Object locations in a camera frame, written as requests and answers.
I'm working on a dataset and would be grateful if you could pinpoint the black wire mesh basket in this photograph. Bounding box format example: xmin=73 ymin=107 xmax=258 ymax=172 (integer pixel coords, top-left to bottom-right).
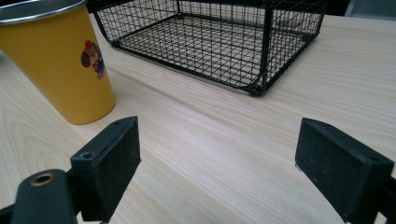
xmin=85 ymin=0 xmax=329 ymax=97

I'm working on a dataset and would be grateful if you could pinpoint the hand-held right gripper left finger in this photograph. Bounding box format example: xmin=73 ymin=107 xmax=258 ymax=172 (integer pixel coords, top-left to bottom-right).
xmin=70 ymin=116 xmax=142 ymax=224

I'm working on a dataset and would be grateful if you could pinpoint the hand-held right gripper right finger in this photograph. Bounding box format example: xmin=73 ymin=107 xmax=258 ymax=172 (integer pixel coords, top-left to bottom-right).
xmin=294 ymin=117 xmax=396 ymax=224

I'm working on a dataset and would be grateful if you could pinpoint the grey object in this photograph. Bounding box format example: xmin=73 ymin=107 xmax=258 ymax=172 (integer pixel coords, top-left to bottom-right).
xmin=344 ymin=0 xmax=396 ymax=21

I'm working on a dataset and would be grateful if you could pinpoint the yellow cup with cartoon print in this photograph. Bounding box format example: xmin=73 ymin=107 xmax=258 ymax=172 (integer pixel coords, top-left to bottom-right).
xmin=0 ymin=0 xmax=117 ymax=126

